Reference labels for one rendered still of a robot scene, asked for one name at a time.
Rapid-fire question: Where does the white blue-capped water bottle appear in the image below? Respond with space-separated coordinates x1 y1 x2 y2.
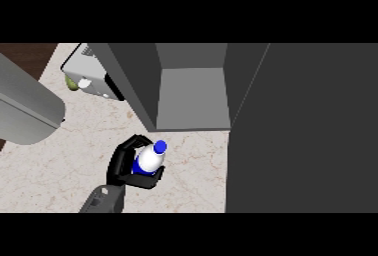
130 139 168 176

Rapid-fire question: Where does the dark grey open cabinet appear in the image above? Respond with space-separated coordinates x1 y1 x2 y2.
87 42 272 133

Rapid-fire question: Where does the pale grey boxy appliance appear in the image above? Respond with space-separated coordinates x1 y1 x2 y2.
59 42 125 102

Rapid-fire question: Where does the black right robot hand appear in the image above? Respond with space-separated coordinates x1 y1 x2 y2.
105 133 167 190

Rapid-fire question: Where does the green vegetable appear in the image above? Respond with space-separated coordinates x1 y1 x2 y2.
63 74 81 92

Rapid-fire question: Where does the dark grey cabinet door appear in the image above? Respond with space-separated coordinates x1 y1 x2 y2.
224 42 378 214

